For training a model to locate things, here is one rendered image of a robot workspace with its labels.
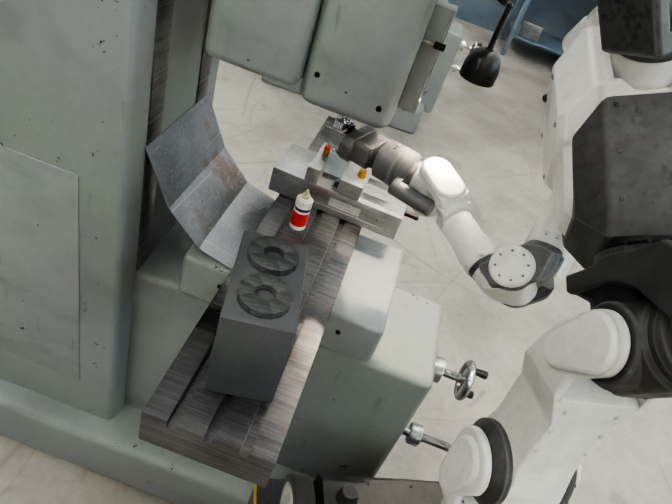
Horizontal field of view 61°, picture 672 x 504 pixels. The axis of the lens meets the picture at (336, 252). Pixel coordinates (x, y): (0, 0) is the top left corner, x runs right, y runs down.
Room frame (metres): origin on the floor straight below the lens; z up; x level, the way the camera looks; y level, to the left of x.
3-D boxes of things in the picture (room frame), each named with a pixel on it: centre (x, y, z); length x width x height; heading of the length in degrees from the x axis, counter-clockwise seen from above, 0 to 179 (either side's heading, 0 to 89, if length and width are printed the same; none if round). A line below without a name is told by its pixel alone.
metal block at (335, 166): (1.28, 0.07, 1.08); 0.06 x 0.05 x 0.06; 177
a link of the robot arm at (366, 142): (1.09, -0.01, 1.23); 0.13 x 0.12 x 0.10; 158
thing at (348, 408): (1.12, 0.05, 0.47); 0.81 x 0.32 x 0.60; 89
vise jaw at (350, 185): (1.28, 0.02, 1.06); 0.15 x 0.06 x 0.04; 177
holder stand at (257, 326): (0.70, 0.09, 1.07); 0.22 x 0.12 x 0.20; 10
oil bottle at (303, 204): (1.11, 0.11, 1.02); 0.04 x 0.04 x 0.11
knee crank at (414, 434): (0.97, -0.45, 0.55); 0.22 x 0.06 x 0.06; 89
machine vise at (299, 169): (1.28, 0.04, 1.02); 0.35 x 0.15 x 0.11; 87
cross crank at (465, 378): (1.11, -0.42, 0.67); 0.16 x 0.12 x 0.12; 89
